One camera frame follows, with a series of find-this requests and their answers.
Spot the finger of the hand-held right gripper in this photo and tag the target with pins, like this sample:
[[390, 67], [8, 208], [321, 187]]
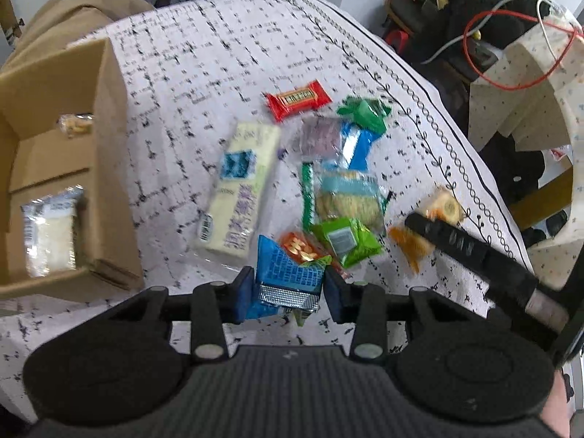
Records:
[[461, 248]]

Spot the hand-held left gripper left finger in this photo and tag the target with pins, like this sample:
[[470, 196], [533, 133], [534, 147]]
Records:
[[244, 295]]

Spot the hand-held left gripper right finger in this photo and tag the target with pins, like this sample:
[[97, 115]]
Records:
[[336, 299]]

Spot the blue snack packet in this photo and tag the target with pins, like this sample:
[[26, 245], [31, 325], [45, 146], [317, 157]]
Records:
[[285, 273]]

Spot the yellow white snack packet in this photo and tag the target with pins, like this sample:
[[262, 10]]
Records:
[[445, 203]]

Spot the orange snack packet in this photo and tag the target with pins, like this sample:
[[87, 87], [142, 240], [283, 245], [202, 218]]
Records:
[[410, 246]]

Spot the green snack packet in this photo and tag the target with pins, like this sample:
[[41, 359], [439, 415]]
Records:
[[349, 239]]

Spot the clear cracker packet green edge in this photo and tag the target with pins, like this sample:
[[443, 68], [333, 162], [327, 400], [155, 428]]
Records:
[[346, 196]]

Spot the brown cardboard box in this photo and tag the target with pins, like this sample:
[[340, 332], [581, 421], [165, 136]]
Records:
[[50, 164]]

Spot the orange peanut packet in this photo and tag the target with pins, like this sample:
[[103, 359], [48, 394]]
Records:
[[301, 248]]

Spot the long white cracker package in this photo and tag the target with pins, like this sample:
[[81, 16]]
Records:
[[239, 187]]

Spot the blue white striped packet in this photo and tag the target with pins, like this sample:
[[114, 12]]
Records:
[[358, 143]]

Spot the purple snack packet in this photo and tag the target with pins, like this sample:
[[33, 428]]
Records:
[[321, 137]]

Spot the green candy packet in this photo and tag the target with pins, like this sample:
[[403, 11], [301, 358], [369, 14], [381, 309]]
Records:
[[367, 114]]

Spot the white dotted fabric cover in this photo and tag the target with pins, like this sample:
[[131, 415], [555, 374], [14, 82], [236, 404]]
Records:
[[529, 64]]

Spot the red candy bar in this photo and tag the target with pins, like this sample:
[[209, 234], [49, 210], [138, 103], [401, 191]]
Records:
[[296, 99]]

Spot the white clear snack packet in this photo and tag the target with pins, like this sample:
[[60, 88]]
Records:
[[50, 232]]

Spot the small clear biscuit packet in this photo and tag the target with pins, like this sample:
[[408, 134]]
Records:
[[75, 124]]

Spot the tan cloth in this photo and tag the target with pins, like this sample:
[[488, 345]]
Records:
[[54, 18]]

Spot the wooden chair frame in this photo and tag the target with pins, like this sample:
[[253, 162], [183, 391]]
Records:
[[547, 200]]

